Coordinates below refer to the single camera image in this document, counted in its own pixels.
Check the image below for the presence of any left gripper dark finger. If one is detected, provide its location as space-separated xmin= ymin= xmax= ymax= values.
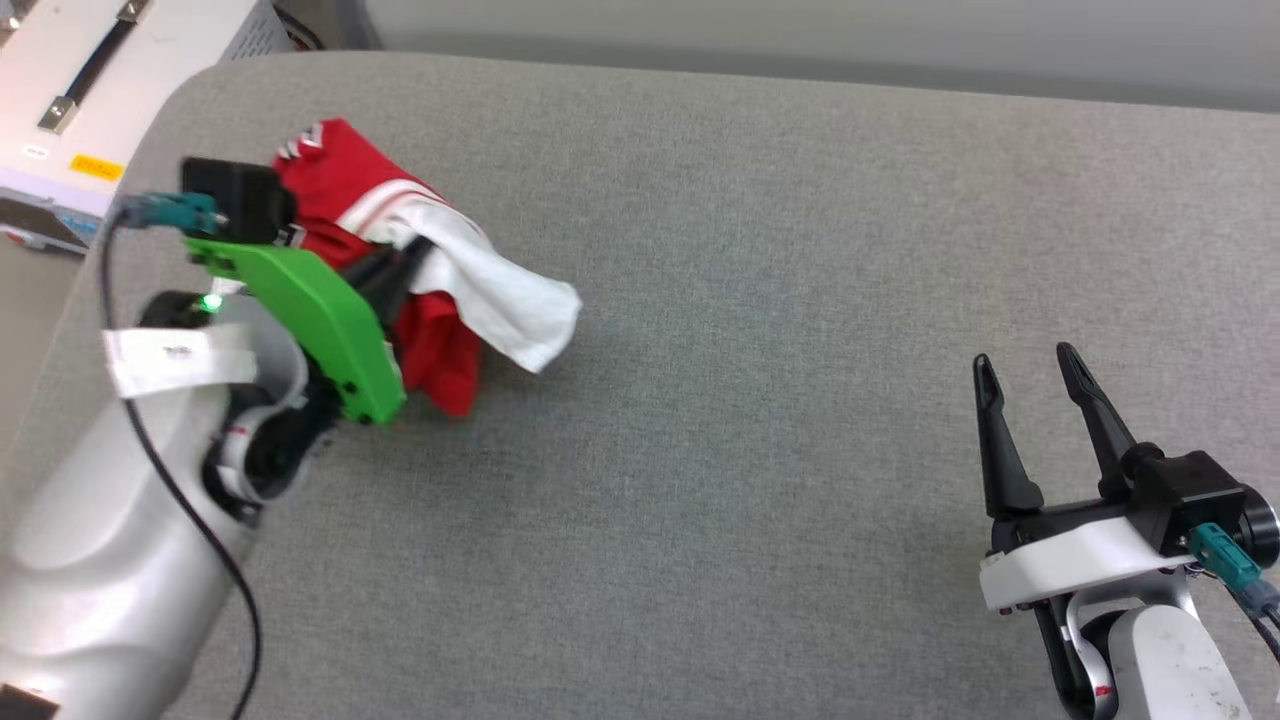
xmin=378 ymin=236 xmax=437 ymax=339
xmin=345 ymin=248 xmax=413 ymax=301

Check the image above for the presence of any white equipment box with handle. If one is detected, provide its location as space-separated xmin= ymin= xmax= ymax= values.
xmin=0 ymin=0 xmax=297 ymax=257

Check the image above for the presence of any red and white garment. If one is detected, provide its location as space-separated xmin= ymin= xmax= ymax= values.
xmin=272 ymin=118 xmax=584 ymax=419

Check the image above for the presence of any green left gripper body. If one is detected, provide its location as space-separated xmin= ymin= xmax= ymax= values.
xmin=185 ymin=238 xmax=408 ymax=426

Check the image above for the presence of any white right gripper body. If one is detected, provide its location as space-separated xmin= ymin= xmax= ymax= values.
xmin=978 ymin=498 xmax=1199 ymax=615

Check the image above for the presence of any left arm black teal-plug cable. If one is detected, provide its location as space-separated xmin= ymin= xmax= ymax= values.
xmin=97 ymin=192 xmax=264 ymax=720

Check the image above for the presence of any grey metal partition post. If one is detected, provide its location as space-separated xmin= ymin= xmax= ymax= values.
xmin=272 ymin=0 xmax=383 ymax=54

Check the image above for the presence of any arm black teal-plug cable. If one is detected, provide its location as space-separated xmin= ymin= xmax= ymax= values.
xmin=97 ymin=192 xmax=264 ymax=720
xmin=1186 ymin=521 xmax=1280 ymax=663

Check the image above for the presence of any right arm black teal-plug cable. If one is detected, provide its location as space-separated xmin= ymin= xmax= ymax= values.
xmin=1186 ymin=521 xmax=1280 ymax=663

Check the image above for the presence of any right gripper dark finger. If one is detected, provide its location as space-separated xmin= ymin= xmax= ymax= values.
xmin=1055 ymin=341 xmax=1143 ymax=503
xmin=971 ymin=352 xmax=1047 ymax=521

